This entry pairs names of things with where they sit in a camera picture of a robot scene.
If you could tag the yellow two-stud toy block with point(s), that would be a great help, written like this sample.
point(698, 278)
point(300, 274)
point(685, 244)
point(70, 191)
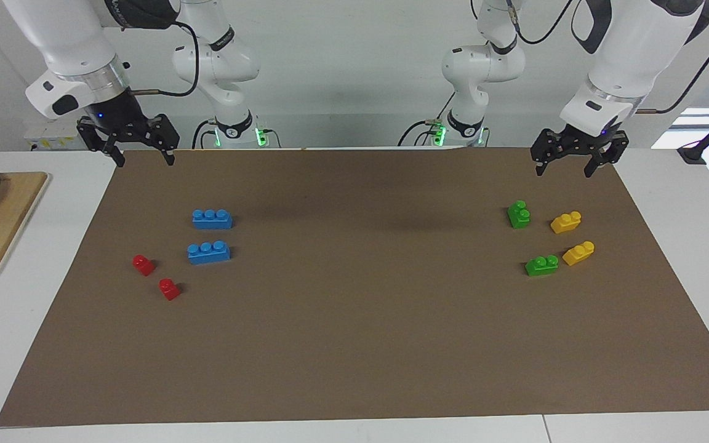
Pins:
point(578, 253)
point(565, 223)

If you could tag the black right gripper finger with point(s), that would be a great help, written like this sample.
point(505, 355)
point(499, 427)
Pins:
point(167, 155)
point(117, 154)

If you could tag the white power strip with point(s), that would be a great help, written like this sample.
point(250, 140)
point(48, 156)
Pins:
point(47, 140)

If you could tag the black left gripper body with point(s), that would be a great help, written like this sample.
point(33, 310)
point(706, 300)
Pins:
point(579, 144)

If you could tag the brown paper mat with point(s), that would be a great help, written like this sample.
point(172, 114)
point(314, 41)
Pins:
point(354, 338)

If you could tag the green two-stud toy block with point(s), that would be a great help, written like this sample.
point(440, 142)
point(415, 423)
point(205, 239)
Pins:
point(519, 215)
point(541, 266)

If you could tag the red one-stud toy block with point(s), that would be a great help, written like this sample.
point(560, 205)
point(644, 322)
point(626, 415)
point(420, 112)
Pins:
point(143, 266)
point(169, 290)

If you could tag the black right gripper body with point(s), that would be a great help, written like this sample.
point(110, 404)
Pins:
point(120, 126)

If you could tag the blue three-stud toy block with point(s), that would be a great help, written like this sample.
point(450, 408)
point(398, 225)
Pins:
point(210, 253)
point(212, 220)

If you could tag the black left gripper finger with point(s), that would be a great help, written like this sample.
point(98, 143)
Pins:
point(540, 165)
point(592, 165)

